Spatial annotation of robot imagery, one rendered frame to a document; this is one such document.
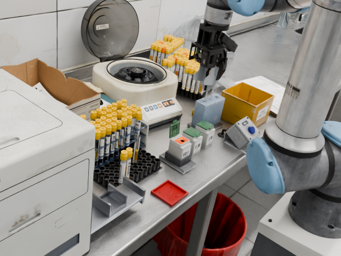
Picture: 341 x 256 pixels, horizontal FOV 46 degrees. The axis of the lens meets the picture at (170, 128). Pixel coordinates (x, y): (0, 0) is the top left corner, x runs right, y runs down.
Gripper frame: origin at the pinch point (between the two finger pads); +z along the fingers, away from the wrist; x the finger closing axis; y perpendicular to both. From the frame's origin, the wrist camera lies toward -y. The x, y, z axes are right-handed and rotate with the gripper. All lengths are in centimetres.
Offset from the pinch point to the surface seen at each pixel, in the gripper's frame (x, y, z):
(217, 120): 2.1, -6.4, 12.9
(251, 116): 10.5, -12.4, 8.8
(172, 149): 8.0, 21.7, 10.1
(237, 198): -20, -84, 103
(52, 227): 20, 65, 2
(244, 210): -11, -79, 103
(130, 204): 16.6, 44.1, 11.1
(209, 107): 2.1, -0.1, 6.2
